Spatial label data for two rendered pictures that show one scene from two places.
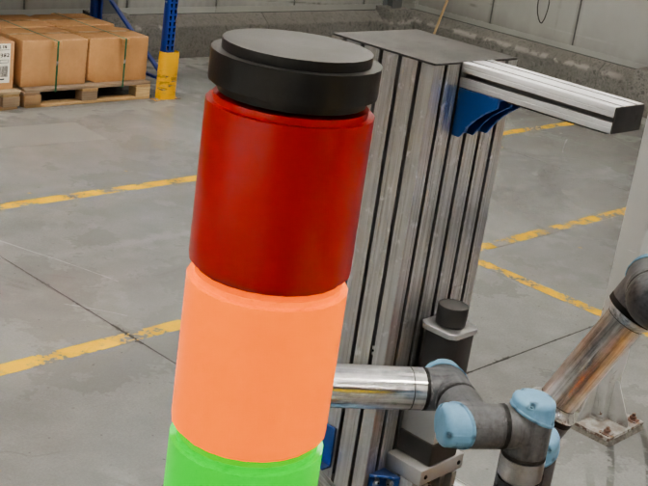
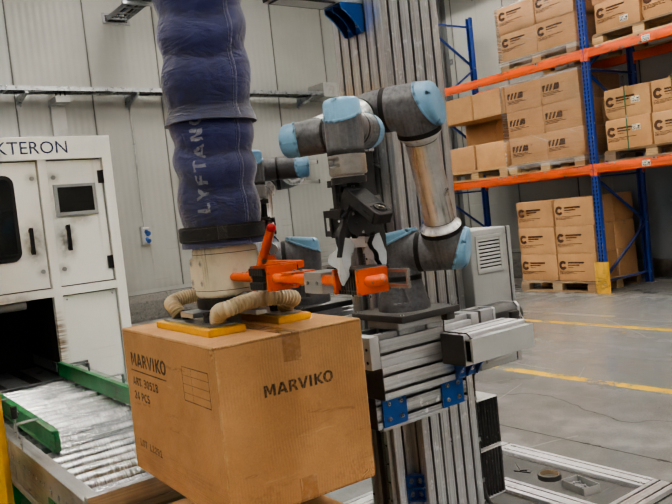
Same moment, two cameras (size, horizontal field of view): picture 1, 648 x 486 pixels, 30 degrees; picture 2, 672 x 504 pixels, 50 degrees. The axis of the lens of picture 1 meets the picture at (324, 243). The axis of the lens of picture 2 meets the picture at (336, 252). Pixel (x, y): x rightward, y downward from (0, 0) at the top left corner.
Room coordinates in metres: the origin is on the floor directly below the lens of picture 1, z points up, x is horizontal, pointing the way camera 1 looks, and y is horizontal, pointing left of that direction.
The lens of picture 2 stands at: (2.53, -2.57, 1.33)
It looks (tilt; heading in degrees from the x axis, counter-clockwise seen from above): 3 degrees down; 102
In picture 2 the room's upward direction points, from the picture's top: 6 degrees counter-clockwise
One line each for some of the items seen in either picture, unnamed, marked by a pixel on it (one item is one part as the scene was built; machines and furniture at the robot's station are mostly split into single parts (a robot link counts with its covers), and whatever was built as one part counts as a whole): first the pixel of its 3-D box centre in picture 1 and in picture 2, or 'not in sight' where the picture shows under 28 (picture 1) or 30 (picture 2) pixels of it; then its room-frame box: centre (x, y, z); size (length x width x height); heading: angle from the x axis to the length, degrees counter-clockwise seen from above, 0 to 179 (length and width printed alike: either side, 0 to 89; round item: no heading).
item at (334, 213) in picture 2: not in sight; (349, 207); (2.26, -1.15, 1.34); 0.09 x 0.08 x 0.12; 137
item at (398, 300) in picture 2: not in sight; (403, 291); (2.26, -0.49, 1.09); 0.15 x 0.15 x 0.10
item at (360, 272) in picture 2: not in sight; (360, 280); (2.27, -1.18, 1.20); 0.08 x 0.07 x 0.05; 137
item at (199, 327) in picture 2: not in sight; (198, 320); (1.77, -0.83, 1.10); 0.34 x 0.10 x 0.05; 137
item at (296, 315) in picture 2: not in sight; (262, 309); (1.90, -0.69, 1.10); 0.34 x 0.10 x 0.05; 137
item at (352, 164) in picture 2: not in sight; (346, 166); (2.26, -1.16, 1.42); 0.08 x 0.08 x 0.05
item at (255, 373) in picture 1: (257, 351); not in sight; (0.35, 0.02, 2.24); 0.05 x 0.05 x 0.05
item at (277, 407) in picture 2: not in sight; (240, 397); (1.83, -0.76, 0.87); 0.60 x 0.40 x 0.40; 137
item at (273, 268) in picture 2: not in sight; (274, 276); (2.02, -0.93, 1.20); 0.10 x 0.08 x 0.06; 47
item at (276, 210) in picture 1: (280, 184); not in sight; (0.35, 0.02, 2.30); 0.05 x 0.05 x 0.05
